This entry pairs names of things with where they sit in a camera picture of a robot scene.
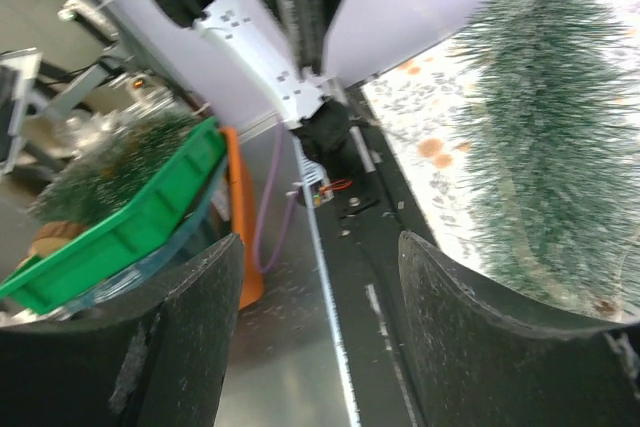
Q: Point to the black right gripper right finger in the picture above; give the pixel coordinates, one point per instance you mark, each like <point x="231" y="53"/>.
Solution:
<point x="489" y="356"/>

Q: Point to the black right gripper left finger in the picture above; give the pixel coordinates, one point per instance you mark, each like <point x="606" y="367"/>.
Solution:
<point x="155" y="356"/>

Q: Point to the small green christmas tree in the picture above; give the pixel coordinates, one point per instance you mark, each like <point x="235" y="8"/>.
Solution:
<point x="554" y="160"/>

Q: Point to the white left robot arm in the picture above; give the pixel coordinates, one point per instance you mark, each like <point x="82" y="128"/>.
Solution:
<point x="291" y="81"/>

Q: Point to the green plastic bin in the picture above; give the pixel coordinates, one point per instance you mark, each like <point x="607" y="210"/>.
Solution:
<point x="140" y="228"/>

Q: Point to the orange plastic bin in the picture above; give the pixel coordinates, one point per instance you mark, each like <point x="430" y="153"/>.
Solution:
<point x="243" y="216"/>

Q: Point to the floral patterned table mat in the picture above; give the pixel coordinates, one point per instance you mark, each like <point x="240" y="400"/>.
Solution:
<point x="416" y="105"/>

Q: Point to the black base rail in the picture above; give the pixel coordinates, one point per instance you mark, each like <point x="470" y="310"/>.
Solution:
<point x="359" y="228"/>

